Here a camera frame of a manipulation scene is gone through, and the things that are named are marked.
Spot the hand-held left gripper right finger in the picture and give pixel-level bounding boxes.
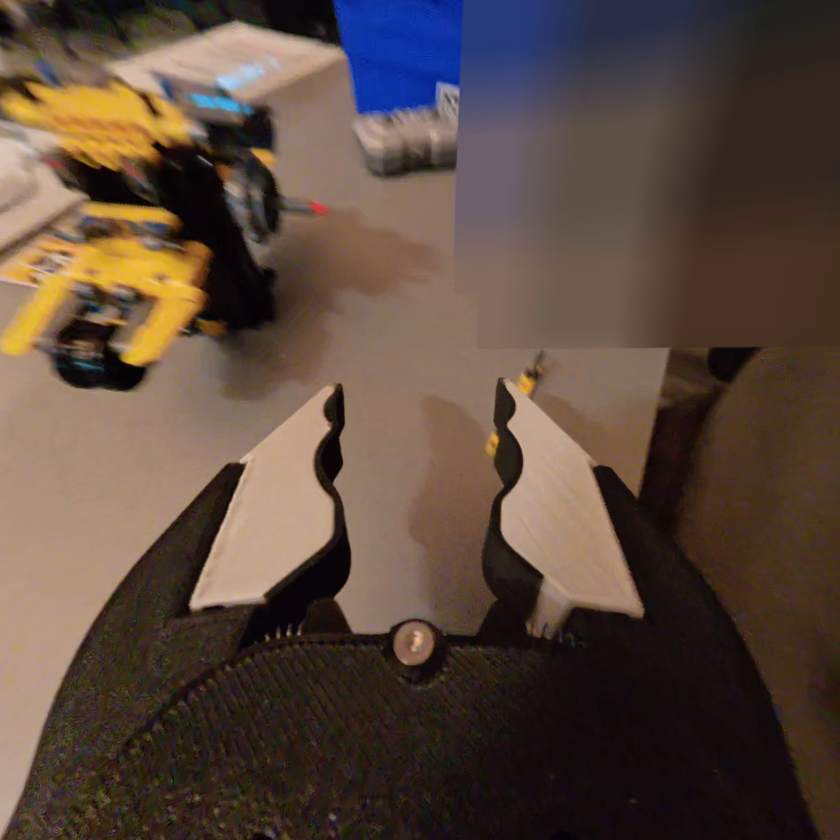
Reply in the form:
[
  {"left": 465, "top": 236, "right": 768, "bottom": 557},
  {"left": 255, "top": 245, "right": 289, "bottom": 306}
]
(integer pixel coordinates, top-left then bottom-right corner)
[{"left": 482, "top": 377, "right": 646, "bottom": 637}]

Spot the yellow perforated building beam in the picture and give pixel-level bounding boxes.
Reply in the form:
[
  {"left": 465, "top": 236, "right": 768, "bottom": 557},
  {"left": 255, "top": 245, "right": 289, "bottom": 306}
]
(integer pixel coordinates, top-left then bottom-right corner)
[{"left": 484, "top": 350, "right": 550, "bottom": 458}]

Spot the grey cardboard box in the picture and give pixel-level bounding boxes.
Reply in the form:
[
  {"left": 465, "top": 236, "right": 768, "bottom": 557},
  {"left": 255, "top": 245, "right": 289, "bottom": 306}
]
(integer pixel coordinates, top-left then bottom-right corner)
[{"left": 107, "top": 20, "right": 347, "bottom": 107}]

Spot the yellow black toy vehicle model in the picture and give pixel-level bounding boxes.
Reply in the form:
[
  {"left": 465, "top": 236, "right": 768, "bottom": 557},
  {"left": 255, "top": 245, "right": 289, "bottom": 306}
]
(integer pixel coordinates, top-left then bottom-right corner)
[{"left": 0, "top": 77, "right": 330, "bottom": 392}]

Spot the blue container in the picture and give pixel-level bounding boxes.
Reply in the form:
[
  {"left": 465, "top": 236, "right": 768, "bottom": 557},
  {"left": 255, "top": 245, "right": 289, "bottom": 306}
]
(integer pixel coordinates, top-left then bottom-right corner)
[{"left": 332, "top": 0, "right": 464, "bottom": 116}]

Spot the printed instruction booklet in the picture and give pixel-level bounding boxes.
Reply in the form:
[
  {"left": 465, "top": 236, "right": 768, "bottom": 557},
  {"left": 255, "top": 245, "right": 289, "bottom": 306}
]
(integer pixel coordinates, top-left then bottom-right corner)
[{"left": 0, "top": 231, "right": 89, "bottom": 288}]

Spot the person's trouser leg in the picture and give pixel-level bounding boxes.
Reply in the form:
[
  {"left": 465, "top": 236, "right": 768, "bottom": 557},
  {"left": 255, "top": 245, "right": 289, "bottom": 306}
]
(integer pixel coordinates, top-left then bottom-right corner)
[{"left": 675, "top": 348, "right": 840, "bottom": 840}]

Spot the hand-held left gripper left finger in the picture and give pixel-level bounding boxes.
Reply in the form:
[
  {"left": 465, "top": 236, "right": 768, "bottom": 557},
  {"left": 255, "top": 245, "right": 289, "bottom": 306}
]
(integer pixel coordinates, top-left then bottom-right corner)
[{"left": 189, "top": 383, "right": 353, "bottom": 613}]

